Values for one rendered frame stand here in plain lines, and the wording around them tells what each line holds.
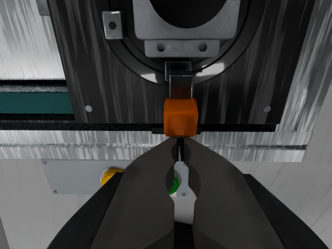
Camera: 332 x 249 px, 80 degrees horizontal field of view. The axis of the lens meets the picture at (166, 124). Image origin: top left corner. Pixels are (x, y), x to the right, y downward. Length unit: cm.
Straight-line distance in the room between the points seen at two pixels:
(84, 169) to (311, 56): 31
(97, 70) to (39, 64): 11
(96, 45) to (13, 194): 45
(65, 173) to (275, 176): 39
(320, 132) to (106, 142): 37
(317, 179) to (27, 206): 64
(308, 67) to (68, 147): 30
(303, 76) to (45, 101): 30
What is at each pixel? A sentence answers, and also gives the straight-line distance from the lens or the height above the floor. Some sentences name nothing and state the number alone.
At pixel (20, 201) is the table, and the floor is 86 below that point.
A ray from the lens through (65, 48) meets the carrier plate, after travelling 23.
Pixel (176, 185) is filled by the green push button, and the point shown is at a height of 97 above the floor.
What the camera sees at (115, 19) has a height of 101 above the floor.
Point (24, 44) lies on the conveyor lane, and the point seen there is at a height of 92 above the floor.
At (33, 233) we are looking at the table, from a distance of 68.
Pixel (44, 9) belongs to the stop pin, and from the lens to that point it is 24.
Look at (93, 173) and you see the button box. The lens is 31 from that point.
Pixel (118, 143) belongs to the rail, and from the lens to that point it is 28.
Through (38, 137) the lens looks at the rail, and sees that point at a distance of 31.
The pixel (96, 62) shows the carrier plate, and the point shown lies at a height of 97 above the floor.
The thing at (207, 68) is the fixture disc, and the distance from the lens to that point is 19.
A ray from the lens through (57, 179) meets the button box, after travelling 34.
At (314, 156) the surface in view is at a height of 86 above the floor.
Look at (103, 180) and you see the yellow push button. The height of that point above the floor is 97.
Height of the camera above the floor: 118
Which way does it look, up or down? 62 degrees down
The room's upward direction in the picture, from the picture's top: 176 degrees counter-clockwise
